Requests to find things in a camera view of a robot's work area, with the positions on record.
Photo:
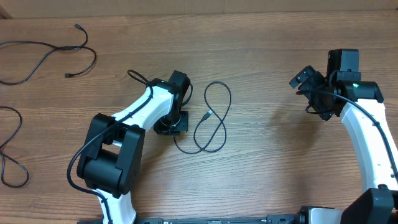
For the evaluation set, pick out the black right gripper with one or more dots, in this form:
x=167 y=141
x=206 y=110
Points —
x=312 y=78

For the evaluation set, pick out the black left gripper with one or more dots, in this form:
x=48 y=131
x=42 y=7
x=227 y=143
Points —
x=183 y=124

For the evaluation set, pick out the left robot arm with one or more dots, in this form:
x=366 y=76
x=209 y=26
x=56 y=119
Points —
x=108 y=164

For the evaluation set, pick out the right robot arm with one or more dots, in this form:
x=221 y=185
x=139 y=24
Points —
x=360 y=106

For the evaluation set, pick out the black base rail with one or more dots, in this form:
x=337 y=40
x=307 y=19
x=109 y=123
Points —
x=270 y=219

